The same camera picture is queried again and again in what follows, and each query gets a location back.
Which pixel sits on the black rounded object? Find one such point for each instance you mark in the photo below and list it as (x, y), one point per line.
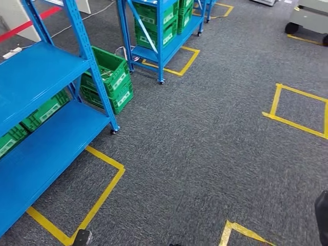
(322, 220)

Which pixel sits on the blue metal shelf rack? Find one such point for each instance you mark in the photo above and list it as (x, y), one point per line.
(38, 68)
(167, 47)

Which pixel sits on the black rack caster wheel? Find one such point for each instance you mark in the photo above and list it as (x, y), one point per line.
(113, 131)

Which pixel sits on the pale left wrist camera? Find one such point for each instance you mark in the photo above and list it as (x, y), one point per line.
(82, 237)

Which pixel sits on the green plastic crate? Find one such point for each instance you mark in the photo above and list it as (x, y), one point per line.
(185, 4)
(169, 15)
(107, 56)
(46, 112)
(123, 100)
(13, 141)
(185, 20)
(167, 37)

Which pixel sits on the yellow floor tape strip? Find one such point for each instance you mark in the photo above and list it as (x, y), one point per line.
(305, 39)

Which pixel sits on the grey wheeled cart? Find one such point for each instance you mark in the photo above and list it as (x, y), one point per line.
(312, 17)

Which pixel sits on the white power strip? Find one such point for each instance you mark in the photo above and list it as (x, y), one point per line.
(12, 53)

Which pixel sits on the long red barrier belt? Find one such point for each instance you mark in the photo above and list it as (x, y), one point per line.
(26, 25)

